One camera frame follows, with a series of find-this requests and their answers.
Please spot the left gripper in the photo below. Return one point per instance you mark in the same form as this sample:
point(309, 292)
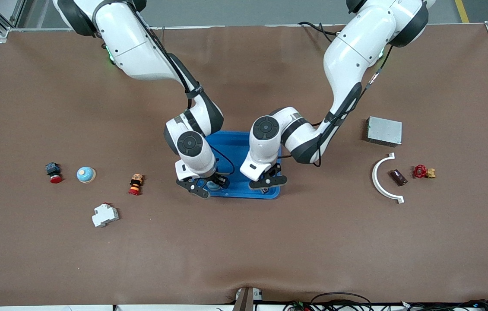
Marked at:
point(273, 169)

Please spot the light blue call bell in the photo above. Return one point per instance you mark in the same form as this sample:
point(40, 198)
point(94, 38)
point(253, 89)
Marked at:
point(85, 174)
point(214, 187)

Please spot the brown rectangular capacitor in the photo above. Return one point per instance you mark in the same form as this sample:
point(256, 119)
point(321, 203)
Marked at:
point(398, 177)

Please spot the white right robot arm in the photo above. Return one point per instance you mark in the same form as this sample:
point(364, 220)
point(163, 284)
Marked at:
point(131, 47)

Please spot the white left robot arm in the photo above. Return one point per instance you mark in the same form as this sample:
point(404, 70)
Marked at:
point(356, 52)

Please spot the blue plastic tray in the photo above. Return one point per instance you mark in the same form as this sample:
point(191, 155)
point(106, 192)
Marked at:
point(236, 144)

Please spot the white circuit breaker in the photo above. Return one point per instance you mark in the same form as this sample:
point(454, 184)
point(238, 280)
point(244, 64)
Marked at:
point(105, 215)

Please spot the grey metal box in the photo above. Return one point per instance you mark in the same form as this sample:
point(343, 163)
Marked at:
point(384, 131)

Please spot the red mushroom push button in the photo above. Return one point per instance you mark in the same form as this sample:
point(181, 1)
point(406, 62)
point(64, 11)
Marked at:
point(54, 172)

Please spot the white curved plastic bracket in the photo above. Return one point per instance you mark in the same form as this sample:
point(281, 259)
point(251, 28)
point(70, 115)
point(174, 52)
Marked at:
point(374, 176)

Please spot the metal table clamp bracket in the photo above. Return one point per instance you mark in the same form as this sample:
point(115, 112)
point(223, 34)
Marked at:
point(246, 299)

